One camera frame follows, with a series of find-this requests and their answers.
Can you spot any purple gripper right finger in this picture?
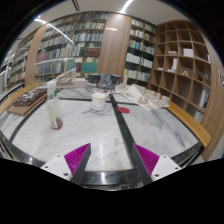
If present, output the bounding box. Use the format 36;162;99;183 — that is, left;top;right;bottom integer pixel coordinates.
132;143;183;186

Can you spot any wooden bench edge right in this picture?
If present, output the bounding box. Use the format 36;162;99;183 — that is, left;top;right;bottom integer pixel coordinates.
167;101;212;147

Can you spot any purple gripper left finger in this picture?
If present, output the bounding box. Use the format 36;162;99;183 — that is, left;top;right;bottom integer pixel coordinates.
40;142;92;186

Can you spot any large bookshelf with books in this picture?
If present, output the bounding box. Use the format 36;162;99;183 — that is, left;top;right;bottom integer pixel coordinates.
35;11;109;81

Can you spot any clear plastic bottle red liquid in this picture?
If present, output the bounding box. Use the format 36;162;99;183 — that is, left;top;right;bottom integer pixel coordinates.
45;80;63;130

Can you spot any brown architectural model left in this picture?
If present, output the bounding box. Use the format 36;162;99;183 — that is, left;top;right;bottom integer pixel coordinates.
7;88;47;116

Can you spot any white ceramic cup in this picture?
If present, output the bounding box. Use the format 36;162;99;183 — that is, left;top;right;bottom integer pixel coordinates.
92;93;106;111

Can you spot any red round coaster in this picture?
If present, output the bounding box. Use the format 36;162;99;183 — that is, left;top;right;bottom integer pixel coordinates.
117;107;130;113

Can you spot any white architectural model back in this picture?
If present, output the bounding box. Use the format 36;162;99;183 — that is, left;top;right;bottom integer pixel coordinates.
56;68;87;88

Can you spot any wooden cubby shelf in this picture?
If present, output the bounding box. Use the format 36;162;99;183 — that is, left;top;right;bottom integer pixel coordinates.
149;20;211;117

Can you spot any dark model centre back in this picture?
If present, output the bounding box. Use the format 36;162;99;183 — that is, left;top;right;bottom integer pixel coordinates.
88;73;121;84

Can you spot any right bookshelf with books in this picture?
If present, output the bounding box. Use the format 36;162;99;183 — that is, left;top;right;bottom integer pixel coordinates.
124;18;156;87

